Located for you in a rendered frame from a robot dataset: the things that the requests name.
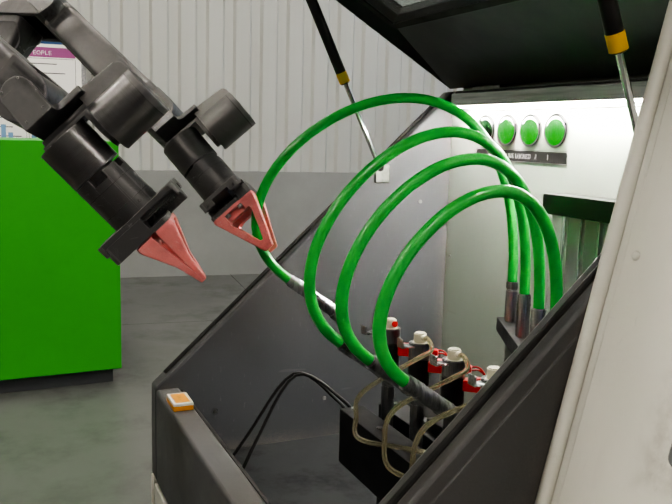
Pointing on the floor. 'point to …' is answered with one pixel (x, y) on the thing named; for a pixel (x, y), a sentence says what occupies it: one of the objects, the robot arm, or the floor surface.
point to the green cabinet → (53, 278)
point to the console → (626, 332)
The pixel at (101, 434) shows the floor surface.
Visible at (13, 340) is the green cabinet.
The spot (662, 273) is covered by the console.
